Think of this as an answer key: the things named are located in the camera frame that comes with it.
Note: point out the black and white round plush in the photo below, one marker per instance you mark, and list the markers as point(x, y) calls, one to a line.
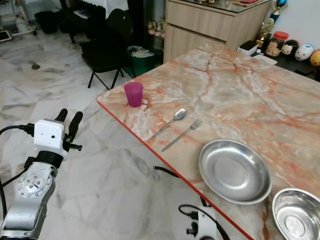
point(288, 49)

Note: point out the wide steel plate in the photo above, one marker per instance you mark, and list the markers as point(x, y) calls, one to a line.
point(235, 172)

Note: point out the gold and blue trophy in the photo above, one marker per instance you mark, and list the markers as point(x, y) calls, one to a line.
point(266, 31)

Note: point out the black bin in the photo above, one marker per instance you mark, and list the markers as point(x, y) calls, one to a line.
point(46, 21)

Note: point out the green waste bin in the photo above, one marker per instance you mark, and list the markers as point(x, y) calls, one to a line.
point(142, 62)

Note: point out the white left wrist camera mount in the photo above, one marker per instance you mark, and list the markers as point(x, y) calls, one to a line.
point(49, 133)

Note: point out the small steel bowl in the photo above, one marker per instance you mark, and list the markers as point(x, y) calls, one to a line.
point(297, 215)

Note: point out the small pink figurines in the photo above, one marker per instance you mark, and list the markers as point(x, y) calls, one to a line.
point(156, 27)

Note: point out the white floor scale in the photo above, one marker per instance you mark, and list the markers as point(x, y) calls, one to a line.
point(4, 35)

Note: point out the yellow round plush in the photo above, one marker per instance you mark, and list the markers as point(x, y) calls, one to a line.
point(316, 58)

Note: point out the black metal table legs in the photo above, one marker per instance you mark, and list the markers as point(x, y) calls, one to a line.
point(165, 170)

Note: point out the small white box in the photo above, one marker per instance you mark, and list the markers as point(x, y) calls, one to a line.
point(249, 47)

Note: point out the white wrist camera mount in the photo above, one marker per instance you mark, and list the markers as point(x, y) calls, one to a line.
point(49, 133)
point(207, 225)

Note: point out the black folding chair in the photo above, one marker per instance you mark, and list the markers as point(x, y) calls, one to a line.
point(109, 47)

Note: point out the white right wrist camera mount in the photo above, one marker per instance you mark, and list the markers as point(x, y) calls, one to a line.
point(207, 225)

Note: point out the steel fork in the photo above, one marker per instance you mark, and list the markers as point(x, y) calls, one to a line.
point(181, 134)

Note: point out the black low tv bench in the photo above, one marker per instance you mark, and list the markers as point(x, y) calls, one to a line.
point(297, 66)

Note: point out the steel spoon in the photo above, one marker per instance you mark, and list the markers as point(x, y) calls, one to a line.
point(179, 114)

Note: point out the dark table with white cloth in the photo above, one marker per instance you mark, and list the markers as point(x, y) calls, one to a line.
point(90, 7)

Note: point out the round floor drain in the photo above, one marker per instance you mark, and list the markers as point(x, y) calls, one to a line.
point(35, 66)

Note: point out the light wooden cabinet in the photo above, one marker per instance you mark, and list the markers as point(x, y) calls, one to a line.
point(205, 27)

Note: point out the clear jar red lid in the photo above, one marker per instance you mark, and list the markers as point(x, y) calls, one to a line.
point(280, 38)

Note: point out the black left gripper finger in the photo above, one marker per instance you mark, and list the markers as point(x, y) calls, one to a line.
point(75, 125)
point(62, 115)

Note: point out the white and blue round plush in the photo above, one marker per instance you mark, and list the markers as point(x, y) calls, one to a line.
point(304, 52)

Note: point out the purple plastic cup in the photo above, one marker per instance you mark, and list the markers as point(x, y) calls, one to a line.
point(133, 94)

